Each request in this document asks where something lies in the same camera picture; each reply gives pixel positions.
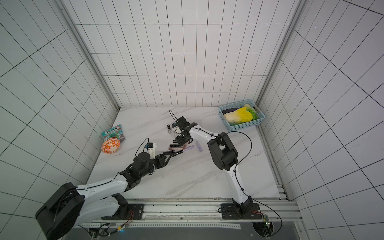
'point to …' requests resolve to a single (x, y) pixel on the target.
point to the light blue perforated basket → (235, 106)
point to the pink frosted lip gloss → (175, 148)
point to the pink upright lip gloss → (185, 145)
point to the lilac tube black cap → (188, 148)
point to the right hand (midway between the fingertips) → (176, 140)
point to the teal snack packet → (115, 132)
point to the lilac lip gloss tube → (199, 146)
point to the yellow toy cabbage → (243, 115)
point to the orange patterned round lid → (110, 145)
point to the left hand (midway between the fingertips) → (167, 158)
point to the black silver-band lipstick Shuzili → (178, 152)
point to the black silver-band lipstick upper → (175, 145)
